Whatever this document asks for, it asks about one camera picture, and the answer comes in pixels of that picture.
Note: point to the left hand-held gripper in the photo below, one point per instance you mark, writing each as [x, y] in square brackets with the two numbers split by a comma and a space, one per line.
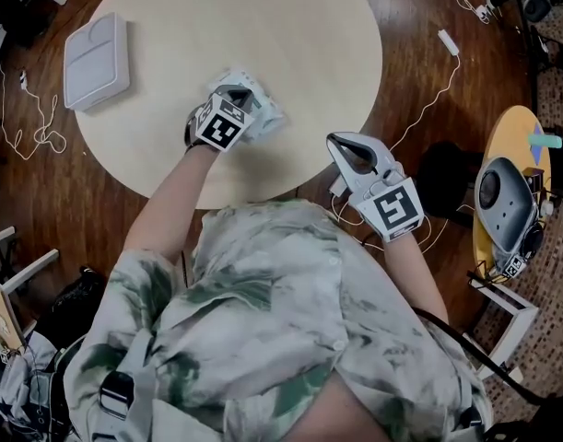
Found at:
[219, 129]

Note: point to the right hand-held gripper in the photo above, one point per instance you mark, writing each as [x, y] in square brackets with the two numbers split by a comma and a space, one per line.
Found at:
[388, 201]

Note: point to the white wet wipes pack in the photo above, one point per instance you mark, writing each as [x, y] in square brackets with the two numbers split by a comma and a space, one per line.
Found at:
[268, 108]

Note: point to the person's left forearm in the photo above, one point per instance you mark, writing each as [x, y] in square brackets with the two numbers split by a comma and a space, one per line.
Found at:
[177, 196]

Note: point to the person's right forearm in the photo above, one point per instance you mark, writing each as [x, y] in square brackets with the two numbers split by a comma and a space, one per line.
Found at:
[412, 274]

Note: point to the black stool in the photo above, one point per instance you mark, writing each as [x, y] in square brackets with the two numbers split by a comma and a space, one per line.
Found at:
[447, 177]

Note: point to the white flat plastic box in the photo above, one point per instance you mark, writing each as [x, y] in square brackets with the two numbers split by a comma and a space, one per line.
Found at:
[97, 62]

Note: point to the small yellow round table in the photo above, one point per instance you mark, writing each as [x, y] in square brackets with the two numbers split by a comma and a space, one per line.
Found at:
[511, 131]

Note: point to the gray rounded device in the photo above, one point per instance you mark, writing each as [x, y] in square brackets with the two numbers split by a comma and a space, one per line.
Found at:
[507, 205]

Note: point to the blue paper diamond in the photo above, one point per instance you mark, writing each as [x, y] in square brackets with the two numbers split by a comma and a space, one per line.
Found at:
[537, 157]

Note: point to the green white patterned shirt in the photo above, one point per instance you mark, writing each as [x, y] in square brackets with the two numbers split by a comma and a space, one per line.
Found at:
[262, 320]

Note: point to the black office chair base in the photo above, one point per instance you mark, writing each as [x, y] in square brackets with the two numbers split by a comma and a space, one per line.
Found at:
[546, 26]

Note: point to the black bag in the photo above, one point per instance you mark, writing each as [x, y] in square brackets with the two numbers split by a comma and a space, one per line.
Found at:
[78, 297]

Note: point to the white wooden stool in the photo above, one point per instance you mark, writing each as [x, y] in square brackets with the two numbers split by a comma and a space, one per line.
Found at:
[27, 270]

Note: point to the wooden board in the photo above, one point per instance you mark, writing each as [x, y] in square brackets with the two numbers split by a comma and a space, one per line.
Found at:
[2, 311]

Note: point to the gray patterned backpack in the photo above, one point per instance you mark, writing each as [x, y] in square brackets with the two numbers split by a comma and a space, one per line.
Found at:
[27, 394]

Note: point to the white stool frame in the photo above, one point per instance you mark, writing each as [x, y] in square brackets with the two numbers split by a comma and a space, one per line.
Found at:
[516, 320]

